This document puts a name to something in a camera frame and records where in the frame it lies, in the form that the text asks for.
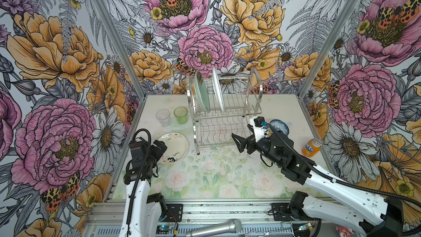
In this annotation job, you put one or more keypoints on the green glass jar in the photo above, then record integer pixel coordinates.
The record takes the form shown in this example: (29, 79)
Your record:
(181, 115)

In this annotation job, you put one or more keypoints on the chrome wire dish rack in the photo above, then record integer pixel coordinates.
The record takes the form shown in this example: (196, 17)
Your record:
(242, 95)

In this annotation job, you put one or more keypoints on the silver microphone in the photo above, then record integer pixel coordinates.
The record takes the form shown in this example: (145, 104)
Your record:
(230, 226)

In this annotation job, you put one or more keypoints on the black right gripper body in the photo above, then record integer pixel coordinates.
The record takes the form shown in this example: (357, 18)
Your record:
(262, 147)

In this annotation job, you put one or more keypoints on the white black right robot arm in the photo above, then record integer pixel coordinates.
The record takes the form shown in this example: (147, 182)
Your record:
(368, 214)

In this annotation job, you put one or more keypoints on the orange soda can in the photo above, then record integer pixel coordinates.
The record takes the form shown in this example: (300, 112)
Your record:
(312, 147)

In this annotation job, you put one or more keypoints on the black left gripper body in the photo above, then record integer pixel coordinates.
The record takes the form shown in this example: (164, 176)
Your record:
(154, 153)

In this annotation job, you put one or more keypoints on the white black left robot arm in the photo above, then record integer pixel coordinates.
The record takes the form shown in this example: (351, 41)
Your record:
(141, 197)

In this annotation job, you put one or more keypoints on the aluminium corner post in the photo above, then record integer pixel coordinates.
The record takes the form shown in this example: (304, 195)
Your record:
(103, 13)
(341, 20)

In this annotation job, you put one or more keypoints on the white watermelon pattern plate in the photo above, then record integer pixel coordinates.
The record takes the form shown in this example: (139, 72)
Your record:
(217, 90)

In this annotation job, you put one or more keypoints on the pale green plate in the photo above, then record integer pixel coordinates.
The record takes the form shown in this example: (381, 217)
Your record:
(202, 92)

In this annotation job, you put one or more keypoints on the blue white porcelain bowl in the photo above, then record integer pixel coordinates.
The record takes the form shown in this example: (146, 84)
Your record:
(280, 126)

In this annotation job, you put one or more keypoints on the cream white plate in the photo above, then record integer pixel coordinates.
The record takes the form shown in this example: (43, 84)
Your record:
(177, 148)

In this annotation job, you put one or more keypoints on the aluminium front rail frame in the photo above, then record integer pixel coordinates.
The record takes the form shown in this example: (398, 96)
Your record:
(259, 214)

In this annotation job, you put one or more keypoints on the pink toy figure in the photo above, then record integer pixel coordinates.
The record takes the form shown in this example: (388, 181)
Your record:
(344, 231)

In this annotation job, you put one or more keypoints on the clear glass cup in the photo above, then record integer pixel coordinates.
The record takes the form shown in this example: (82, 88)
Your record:
(164, 117)

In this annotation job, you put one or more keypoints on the aluminium corner post right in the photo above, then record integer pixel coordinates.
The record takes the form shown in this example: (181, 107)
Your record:
(341, 20)

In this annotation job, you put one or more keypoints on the aluminium corner post left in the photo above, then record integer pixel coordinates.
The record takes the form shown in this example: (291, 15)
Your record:
(103, 13)

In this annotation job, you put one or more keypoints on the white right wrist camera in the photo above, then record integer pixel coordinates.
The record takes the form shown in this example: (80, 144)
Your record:
(259, 126)

